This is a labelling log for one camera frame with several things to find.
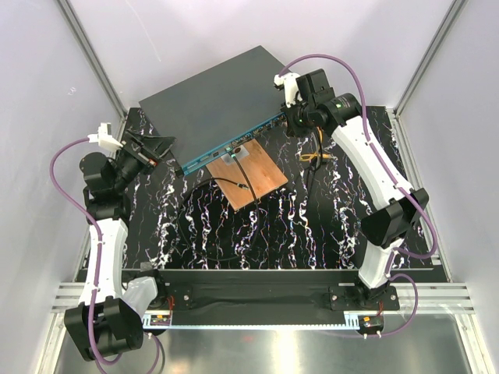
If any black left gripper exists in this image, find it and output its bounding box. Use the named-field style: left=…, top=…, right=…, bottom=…
left=111, top=129, right=176, bottom=192

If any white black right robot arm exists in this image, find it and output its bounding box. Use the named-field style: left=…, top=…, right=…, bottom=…
left=274, top=69, right=429, bottom=309

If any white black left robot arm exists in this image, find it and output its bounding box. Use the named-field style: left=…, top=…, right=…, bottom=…
left=64, top=128, right=176, bottom=367

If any wooden board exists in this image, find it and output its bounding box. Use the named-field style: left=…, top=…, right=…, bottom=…
left=206, top=139, right=288, bottom=211

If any left orange connector block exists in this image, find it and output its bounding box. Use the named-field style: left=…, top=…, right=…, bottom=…
left=151, top=314, right=172, bottom=326

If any orange connector block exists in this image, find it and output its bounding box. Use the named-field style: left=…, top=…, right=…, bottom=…
left=151, top=314, right=172, bottom=326
left=360, top=315, right=384, bottom=328

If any right orange connector block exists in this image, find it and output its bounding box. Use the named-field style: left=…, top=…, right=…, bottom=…
left=360, top=315, right=384, bottom=328

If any yellow ethernet cable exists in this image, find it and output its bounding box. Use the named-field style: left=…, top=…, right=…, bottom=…
left=299, top=126, right=334, bottom=163

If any grey ethernet cable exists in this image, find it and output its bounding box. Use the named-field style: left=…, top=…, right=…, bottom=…
left=307, top=147, right=328, bottom=172

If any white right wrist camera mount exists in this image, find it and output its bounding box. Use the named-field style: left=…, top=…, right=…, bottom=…
left=274, top=72, right=302, bottom=108

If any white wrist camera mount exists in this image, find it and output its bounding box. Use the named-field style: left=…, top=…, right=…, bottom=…
left=274, top=72, right=302, bottom=108
left=87, top=122, right=123, bottom=152

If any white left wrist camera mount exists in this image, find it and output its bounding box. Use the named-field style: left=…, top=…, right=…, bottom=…
left=87, top=122, right=123, bottom=152

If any dark grey network switch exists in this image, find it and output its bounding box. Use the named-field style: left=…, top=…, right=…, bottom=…
left=140, top=46, right=284, bottom=175

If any black fibre cable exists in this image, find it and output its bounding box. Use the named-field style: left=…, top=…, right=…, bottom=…
left=177, top=153, right=266, bottom=263

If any left aluminium frame post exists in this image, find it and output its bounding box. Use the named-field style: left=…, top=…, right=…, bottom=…
left=54, top=0, right=129, bottom=120

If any aluminium frame post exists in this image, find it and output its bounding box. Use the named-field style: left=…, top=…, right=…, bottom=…
left=54, top=0, right=129, bottom=120
left=393, top=0, right=468, bottom=117

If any right aluminium frame post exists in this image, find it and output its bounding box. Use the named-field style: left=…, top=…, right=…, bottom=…
left=393, top=0, right=468, bottom=117

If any aluminium frame rail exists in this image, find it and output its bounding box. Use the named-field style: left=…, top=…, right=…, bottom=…
left=50, top=283, right=475, bottom=331

